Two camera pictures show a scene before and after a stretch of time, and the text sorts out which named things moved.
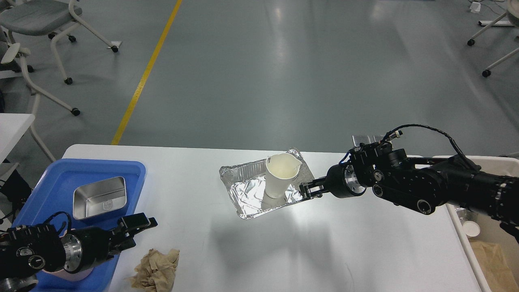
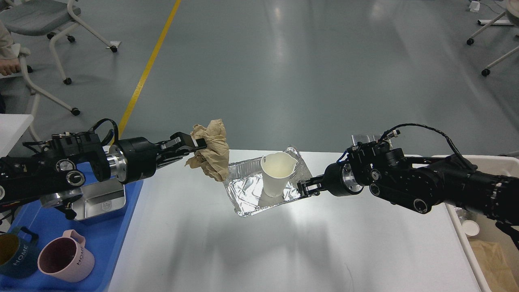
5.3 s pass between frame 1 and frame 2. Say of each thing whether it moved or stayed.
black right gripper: stayed
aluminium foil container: stayed
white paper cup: stayed
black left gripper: moved
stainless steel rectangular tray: stayed
